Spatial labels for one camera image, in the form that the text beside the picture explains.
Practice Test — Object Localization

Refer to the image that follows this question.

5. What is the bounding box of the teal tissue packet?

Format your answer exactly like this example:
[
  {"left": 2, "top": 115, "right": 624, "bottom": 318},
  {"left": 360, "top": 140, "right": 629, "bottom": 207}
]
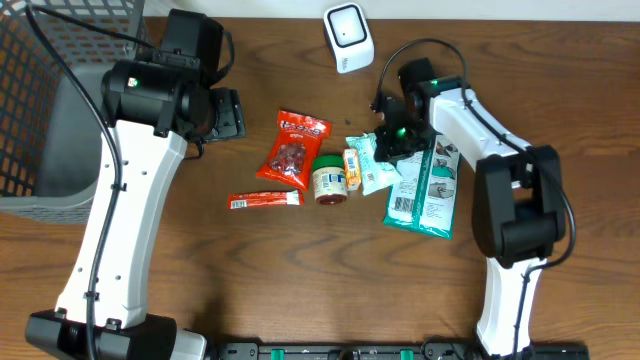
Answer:
[{"left": 346, "top": 133, "right": 403, "bottom": 196}]

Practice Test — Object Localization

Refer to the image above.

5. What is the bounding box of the small orange packet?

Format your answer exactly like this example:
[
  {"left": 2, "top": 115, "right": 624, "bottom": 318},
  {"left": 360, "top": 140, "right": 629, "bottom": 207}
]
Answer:
[{"left": 343, "top": 149, "right": 361, "bottom": 191}]

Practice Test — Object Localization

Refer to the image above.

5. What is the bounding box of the green 3M product package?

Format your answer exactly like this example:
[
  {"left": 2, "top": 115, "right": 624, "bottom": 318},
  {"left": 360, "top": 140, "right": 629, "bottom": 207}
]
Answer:
[{"left": 383, "top": 135, "right": 461, "bottom": 240}]

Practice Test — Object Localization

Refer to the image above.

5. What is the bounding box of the red snack bag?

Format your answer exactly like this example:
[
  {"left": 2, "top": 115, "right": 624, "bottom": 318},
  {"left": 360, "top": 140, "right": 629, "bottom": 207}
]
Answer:
[{"left": 256, "top": 110, "right": 332, "bottom": 191}]

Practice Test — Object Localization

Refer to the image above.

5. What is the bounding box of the red stick packet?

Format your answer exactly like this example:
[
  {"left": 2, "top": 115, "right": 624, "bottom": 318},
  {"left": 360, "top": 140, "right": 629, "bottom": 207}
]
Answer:
[{"left": 228, "top": 190, "right": 305, "bottom": 210}]

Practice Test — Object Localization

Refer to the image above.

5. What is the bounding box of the green-lid seasoning jar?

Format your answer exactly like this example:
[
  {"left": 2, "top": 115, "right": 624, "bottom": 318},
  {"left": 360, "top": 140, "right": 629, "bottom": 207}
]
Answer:
[{"left": 312, "top": 155, "right": 348, "bottom": 205}]

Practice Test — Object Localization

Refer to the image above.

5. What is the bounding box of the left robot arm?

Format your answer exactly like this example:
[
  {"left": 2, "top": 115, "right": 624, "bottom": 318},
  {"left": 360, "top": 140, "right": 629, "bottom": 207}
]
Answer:
[{"left": 25, "top": 60, "right": 246, "bottom": 359}]

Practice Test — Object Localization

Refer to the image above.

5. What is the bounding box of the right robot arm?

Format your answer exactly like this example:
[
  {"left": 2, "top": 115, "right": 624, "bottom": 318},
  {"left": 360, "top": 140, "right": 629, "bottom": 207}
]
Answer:
[{"left": 371, "top": 75, "right": 576, "bottom": 359}]

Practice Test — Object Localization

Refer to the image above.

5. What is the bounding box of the white barcode scanner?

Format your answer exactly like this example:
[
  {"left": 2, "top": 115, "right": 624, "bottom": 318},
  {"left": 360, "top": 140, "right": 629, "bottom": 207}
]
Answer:
[{"left": 323, "top": 2, "right": 375, "bottom": 74}]

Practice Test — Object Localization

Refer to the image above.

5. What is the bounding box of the grey plastic mesh basket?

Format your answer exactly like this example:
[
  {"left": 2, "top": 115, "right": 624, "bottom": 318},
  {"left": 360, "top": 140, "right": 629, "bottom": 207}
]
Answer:
[{"left": 1, "top": 0, "right": 150, "bottom": 224}]

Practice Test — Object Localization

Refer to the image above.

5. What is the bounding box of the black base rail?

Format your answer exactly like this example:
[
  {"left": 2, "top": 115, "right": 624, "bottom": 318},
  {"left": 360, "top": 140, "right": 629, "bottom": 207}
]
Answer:
[{"left": 214, "top": 341, "right": 591, "bottom": 360}]

